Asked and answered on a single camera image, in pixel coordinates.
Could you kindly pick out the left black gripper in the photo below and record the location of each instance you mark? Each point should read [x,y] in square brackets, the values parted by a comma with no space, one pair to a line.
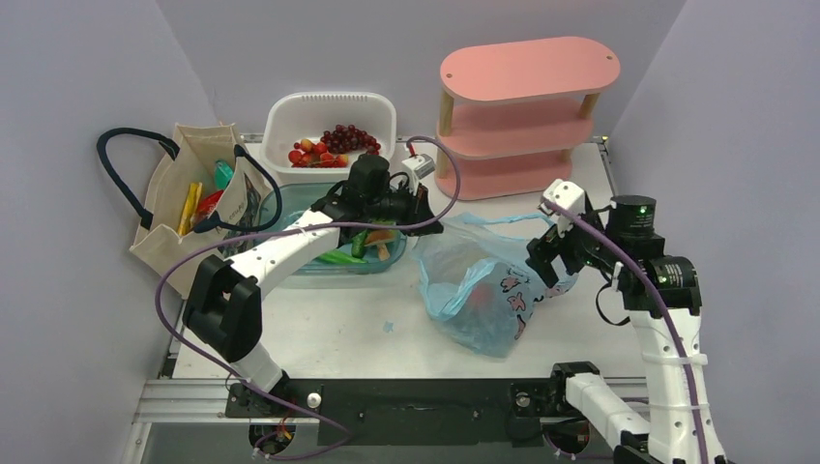
[417,208]

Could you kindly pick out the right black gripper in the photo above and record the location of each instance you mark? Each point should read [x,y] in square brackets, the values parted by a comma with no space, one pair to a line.
[546,248]

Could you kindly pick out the blue plastic grocery bag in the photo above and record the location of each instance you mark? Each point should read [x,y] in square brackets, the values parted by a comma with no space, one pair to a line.
[476,285]

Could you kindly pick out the beige canvas tote bag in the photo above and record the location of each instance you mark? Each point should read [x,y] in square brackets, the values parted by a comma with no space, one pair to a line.
[207,190]

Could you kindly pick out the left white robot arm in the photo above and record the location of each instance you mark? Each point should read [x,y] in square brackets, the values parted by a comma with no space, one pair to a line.
[224,308]

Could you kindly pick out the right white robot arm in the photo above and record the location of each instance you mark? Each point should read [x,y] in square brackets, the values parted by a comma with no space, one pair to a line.
[680,427]

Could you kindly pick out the brown mushroom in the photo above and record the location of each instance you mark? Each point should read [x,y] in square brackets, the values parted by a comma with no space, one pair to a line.
[380,240]

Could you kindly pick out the dark green cucumber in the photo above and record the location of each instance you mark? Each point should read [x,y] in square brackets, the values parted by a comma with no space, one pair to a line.
[358,245]

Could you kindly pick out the red grape bunch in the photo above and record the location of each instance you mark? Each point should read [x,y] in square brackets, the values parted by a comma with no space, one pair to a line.
[343,140]

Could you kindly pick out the long green okra pod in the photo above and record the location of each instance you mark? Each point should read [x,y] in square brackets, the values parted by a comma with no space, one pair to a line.
[338,257]

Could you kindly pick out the red cherries pile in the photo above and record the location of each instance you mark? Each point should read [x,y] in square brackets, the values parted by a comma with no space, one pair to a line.
[308,154]

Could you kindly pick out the white plastic basket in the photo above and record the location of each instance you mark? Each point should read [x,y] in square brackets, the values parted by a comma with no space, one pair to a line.
[309,115]

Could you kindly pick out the teal packet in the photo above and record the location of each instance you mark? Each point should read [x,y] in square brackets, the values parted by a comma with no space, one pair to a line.
[223,174]

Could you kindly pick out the pink three-tier shelf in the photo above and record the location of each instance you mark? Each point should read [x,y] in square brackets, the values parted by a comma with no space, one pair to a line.
[511,114]

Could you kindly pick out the red snack packet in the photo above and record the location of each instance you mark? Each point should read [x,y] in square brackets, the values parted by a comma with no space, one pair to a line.
[205,207]

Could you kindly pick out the yellow snack packet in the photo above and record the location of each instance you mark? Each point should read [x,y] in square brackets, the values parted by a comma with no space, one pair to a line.
[191,202]

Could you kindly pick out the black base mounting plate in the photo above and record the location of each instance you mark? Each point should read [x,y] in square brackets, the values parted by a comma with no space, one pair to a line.
[424,412]

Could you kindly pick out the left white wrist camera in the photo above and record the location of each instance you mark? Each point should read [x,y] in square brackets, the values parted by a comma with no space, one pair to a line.
[417,168]

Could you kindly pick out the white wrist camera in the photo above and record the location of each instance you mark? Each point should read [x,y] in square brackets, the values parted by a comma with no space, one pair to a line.
[417,168]
[562,195]

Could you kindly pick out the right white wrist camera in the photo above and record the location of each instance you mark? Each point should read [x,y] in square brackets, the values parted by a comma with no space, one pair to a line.
[562,195]

